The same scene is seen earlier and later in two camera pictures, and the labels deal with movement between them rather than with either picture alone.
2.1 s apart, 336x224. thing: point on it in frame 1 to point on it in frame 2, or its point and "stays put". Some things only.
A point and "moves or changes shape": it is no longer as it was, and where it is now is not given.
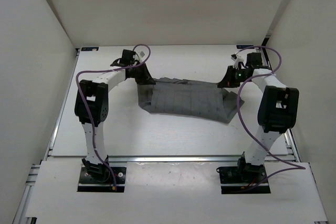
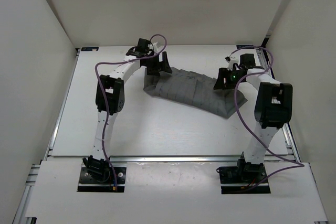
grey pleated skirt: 204,99 moves or changes shape
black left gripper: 145,78 to 154,71
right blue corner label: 244,46 stays put
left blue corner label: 95,49 stays put
